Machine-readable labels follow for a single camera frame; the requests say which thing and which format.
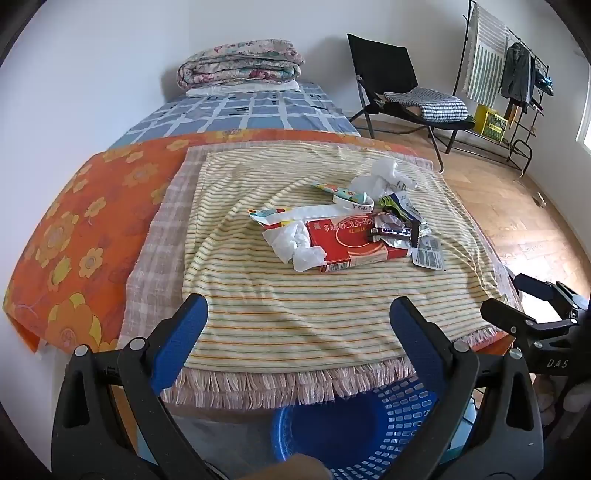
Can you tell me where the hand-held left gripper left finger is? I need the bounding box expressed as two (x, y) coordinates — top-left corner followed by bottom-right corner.
(52, 293), (222, 480)

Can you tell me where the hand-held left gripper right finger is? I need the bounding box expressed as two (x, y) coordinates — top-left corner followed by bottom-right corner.
(389, 296), (546, 480)

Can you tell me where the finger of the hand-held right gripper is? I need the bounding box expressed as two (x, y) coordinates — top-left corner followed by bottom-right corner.
(514, 273), (589, 319)
(480, 299), (539, 344)

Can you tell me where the silver foil wrapper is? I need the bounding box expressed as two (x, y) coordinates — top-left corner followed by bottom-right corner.
(411, 235), (446, 271)

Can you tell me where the blue plastic basket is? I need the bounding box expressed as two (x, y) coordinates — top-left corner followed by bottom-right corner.
(270, 373), (467, 464)

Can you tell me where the dark brown candy wrapper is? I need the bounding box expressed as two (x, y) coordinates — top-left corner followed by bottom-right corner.
(372, 215), (432, 247)

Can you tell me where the red cardboard box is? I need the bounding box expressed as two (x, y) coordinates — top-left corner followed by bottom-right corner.
(305, 217), (411, 274)

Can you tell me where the green and white wrapper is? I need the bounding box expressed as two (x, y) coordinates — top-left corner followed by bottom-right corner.
(379, 191), (423, 222)

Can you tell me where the white wrapper with colourful edge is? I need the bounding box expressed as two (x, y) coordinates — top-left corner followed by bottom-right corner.
(248, 205), (342, 227)

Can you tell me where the striped yellow cloth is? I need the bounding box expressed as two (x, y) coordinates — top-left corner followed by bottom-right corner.
(117, 145), (525, 407)

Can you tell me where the yellow striped towel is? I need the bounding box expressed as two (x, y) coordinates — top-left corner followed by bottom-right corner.
(182, 141), (509, 374)

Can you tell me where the orange floral sheet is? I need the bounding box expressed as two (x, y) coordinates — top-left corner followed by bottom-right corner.
(2, 129), (435, 354)

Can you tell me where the white wristband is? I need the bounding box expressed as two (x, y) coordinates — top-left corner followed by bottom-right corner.
(332, 191), (376, 213)

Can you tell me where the black metal drying rack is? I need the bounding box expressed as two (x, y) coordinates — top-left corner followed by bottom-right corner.
(455, 0), (555, 176)

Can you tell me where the bulky crumpled white tissue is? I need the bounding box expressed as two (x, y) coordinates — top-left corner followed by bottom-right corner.
(348, 159), (419, 204)

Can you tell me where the yellow plastic crate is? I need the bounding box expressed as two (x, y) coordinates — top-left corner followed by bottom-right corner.
(475, 105), (509, 139)

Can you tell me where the window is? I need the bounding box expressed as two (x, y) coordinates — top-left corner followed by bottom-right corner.
(575, 78), (591, 151)

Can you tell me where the colourful patterned tube wrapper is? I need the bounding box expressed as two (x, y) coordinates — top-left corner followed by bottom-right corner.
(311, 181), (352, 197)

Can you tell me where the dark hanging jacket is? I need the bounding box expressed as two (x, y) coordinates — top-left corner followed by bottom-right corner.
(501, 44), (536, 112)

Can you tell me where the checked cushion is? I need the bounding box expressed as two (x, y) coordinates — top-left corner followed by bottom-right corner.
(384, 88), (469, 121)

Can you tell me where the blue plaid bedsheet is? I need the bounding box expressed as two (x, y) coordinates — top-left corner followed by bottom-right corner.
(108, 82), (361, 148)

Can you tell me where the green striped hanging towel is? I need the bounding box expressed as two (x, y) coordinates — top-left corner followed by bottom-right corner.
(464, 4), (509, 107)

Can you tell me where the black folding chair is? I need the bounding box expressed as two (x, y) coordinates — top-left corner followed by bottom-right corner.
(347, 33), (476, 171)

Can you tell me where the folded floral quilt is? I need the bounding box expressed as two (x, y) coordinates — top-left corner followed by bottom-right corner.
(178, 39), (305, 90)

